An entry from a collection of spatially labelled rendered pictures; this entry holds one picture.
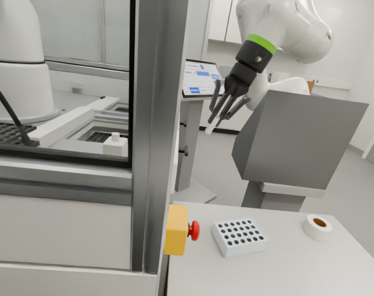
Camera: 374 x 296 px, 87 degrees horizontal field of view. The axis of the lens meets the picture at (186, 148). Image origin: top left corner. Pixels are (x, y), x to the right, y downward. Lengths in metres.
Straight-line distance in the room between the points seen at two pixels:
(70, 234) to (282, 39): 0.63
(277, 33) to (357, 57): 4.77
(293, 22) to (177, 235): 0.58
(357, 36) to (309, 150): 4.49
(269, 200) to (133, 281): 0.81
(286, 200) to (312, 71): 4.04
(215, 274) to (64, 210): 0.38
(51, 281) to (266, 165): 0.77
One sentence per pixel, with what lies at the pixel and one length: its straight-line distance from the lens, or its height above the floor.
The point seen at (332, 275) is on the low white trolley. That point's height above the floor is 0.76.
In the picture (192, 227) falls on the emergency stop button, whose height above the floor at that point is 0.89.
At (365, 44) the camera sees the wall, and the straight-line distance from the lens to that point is 5.42.
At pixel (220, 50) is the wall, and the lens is 4.25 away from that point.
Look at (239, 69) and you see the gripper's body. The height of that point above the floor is 1.19.
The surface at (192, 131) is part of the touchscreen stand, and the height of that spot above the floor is 0.65.
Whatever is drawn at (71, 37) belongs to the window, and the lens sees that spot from 0.21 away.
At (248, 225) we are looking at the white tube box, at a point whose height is 0.80.
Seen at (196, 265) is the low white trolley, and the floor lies 0.76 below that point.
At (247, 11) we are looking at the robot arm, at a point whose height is 1.42.
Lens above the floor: 1.20
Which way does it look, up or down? 24 degrees down
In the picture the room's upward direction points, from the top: 8 degrees clockwise
